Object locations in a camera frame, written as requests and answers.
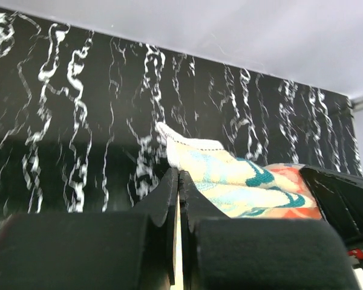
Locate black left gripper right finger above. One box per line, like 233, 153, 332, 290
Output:
179, 171, 359, 289

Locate cream rabbit print towel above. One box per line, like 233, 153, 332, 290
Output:
155, 122, 322, 220

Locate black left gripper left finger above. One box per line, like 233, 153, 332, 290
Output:
0, 169, 178, 289

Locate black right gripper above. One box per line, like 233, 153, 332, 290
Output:
299, 166, 363, 270

